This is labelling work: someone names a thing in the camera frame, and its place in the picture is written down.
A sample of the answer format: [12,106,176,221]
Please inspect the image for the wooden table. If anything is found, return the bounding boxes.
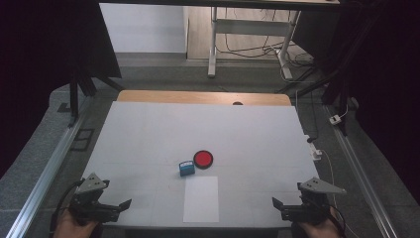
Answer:
[117,89,292,107]

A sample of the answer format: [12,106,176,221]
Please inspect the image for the black metal stand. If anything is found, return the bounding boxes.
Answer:
[67,67,126,128]
[276,65,352,137]

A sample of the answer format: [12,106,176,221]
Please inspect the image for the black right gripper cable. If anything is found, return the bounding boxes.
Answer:
[325,201,348,238]

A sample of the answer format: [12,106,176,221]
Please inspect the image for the black cables under desk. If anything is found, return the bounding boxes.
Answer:
[216,8,315,68]

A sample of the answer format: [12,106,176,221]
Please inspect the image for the black curtain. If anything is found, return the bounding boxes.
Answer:
[0,0,122,178]
[293,0,420,204]

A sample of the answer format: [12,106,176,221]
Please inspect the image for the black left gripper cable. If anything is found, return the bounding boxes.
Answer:
[49,178,86,237]

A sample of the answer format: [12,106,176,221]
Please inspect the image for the person's right hand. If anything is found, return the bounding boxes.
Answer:
[297,207,345,238]

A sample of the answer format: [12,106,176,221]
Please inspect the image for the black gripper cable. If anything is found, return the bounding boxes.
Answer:
[325,201,348,238]
[49,178,86,237]

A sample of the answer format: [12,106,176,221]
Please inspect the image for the round red ink pad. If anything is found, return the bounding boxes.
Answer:
[192,150,214,171]

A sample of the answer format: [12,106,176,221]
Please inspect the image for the aluminium floor rail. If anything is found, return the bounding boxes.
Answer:
[324,104,399,238]
[5,108,87,238]

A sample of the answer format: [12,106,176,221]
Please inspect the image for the blue stamp with white label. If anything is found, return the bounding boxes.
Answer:
[178,160,196,178]

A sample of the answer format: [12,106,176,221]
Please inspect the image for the white paper sheet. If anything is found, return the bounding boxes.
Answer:
[182,176,220,224]

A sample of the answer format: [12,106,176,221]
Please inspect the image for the long white power strip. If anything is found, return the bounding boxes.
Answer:
[303,133,323,162]

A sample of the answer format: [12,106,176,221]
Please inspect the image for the white metal frame desk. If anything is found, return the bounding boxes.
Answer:
[98,0,341,80]

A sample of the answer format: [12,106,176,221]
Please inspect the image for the person's left hand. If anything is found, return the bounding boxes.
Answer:
[52,209,100,238]

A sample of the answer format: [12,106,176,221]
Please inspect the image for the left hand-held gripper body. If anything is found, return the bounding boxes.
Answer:
[67,172,121,223]

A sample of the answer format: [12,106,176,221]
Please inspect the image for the white floor cable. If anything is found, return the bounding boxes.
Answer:
[317,149,363,238]

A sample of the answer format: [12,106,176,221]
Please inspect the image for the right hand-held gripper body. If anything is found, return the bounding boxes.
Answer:
[282,177,347,226]

